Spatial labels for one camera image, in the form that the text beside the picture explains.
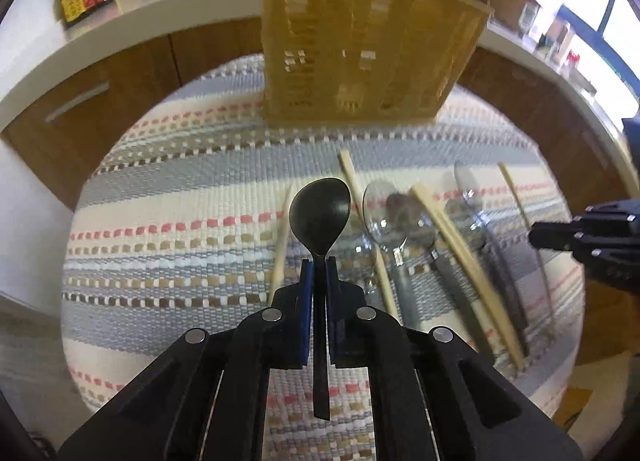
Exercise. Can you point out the black spoon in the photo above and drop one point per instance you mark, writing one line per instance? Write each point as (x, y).
(320, 213)

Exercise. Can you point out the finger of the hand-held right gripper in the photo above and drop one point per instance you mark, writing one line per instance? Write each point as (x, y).
(610, 216)
(555, 236)

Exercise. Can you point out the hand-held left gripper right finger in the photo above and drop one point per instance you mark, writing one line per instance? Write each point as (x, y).
(332, 291)

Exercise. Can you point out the wooden kitchen base cabinets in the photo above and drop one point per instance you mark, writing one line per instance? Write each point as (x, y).
(140, 76)

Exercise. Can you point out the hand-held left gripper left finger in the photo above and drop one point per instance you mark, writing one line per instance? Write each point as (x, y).
(306, 291)

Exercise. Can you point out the wooden chopstick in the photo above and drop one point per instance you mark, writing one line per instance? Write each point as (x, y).
(357, 191)
(280, 251)
(515, 196)
(465, 261)

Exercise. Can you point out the yellow plastic utensil basket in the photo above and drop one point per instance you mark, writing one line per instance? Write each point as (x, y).
(370, 41)

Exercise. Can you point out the striped woven mat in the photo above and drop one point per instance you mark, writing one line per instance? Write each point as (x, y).
(200, 201)

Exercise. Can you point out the clear plastic spoon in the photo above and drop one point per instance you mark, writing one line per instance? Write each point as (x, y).
(505, 281)

